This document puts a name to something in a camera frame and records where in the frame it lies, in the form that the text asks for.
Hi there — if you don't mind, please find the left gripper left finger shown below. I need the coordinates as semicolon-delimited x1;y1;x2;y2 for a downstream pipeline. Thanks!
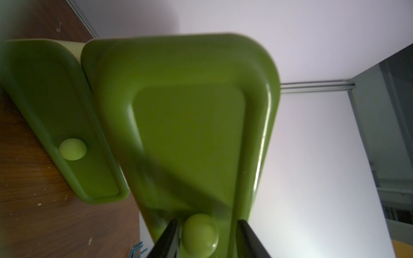
147;219;180;258

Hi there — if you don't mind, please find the blue garden rake tool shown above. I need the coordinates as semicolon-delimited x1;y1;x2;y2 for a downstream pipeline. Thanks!
129;241;148;258

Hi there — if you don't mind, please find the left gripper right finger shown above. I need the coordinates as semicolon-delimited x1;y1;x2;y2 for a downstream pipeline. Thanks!
236;220;270;258

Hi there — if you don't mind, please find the green pink drawer cabinet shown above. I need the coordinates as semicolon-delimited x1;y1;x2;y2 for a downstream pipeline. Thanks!
54;38;413;258

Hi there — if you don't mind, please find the green drawer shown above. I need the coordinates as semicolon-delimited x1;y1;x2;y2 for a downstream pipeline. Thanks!
81;34;280;258
1;39;130;204

